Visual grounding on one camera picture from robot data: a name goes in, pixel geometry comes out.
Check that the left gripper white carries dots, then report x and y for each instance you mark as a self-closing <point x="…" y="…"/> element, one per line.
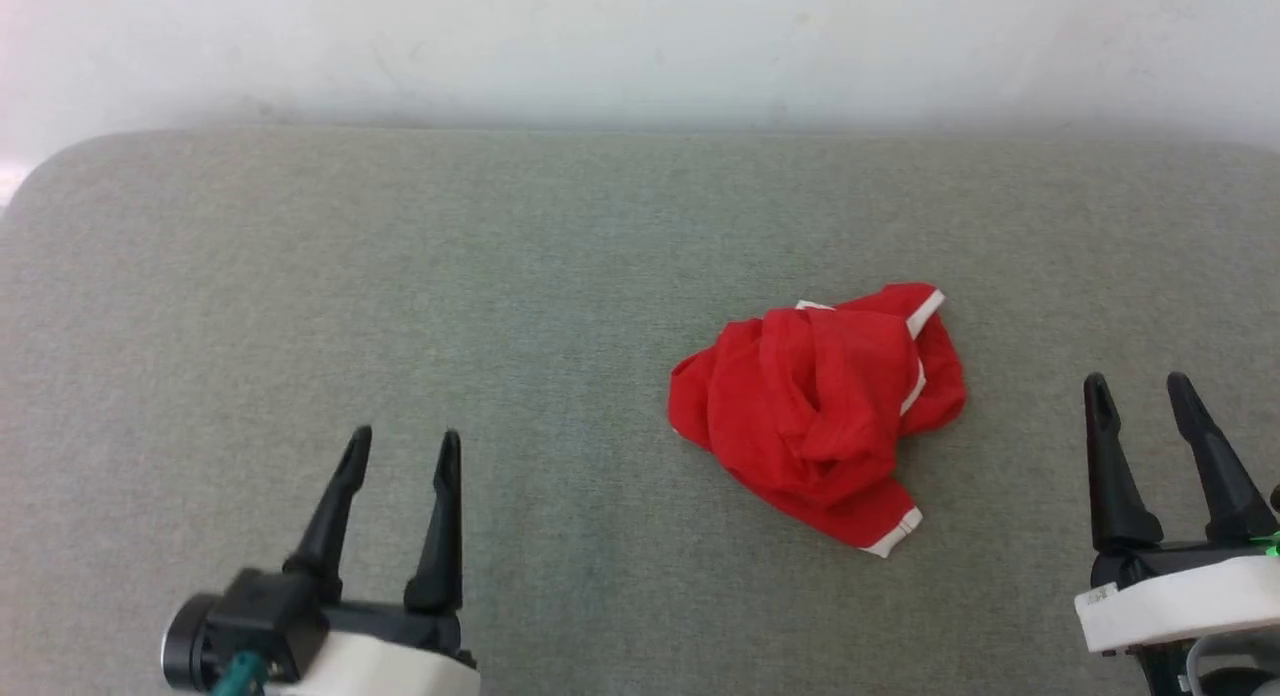
<point x="400" y="656"/>

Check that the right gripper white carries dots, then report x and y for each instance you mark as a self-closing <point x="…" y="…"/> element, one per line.
<point x="1170" y="601"/>

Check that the red garment with white trim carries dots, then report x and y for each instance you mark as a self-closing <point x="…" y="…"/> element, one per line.
<point x="800" y="406"/>

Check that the grey-green fabric sofa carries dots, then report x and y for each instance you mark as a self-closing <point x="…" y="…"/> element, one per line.
<point x="400" y="326"/>

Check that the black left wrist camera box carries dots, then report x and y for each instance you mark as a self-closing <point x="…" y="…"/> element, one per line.
<point x="265" y="621"/>

